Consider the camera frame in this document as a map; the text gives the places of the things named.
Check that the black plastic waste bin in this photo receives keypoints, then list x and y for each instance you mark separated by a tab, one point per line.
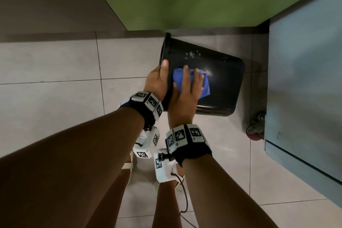
221	83

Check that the person's right hand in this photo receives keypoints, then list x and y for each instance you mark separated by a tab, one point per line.
184	107

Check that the blue cleaning cloth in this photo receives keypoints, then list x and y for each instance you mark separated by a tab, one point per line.
205	89

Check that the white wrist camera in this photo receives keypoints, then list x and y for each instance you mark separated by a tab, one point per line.
149	142
165	171

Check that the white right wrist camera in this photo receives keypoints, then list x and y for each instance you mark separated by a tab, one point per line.
165	171

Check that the white perforated left shoe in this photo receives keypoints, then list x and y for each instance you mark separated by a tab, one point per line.
128	166

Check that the red caster wheel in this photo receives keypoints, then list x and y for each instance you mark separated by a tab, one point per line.
253	131

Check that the person's left forearm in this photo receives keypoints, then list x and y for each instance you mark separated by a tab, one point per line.
69	171

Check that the person's right forearm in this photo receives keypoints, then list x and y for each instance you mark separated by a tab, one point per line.
227	198

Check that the person's left hand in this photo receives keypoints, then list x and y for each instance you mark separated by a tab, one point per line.
156	83

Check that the pale blue wheeled cabinet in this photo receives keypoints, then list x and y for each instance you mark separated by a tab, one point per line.
307	75

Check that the white perforated shoe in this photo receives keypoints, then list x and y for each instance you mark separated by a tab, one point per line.
155	187
128	166

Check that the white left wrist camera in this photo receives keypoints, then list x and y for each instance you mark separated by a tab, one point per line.
149	142

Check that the white perforated right shoe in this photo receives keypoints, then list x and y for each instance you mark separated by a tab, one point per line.
155	187

